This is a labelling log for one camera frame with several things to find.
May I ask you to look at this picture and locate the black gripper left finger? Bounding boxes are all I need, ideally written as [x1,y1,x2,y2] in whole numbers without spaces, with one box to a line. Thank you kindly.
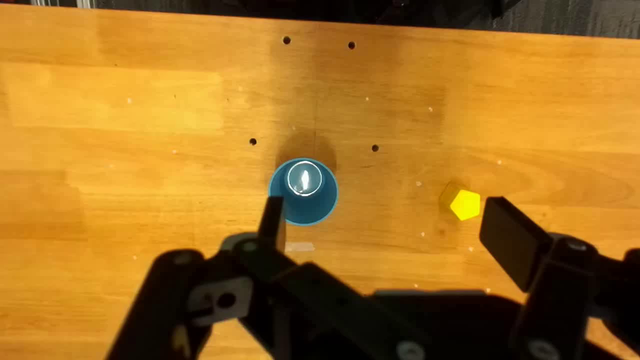
[106,193,432,360]

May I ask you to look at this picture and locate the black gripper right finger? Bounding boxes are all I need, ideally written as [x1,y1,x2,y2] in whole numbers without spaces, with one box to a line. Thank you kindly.
[478,193,640,360]

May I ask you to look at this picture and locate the small yellow block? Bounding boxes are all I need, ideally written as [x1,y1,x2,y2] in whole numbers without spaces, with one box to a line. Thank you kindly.
[447,188,483,224]

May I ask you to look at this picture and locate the blue plastic cup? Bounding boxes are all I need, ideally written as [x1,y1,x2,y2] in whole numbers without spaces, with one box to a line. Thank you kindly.
[266,158,342,227]

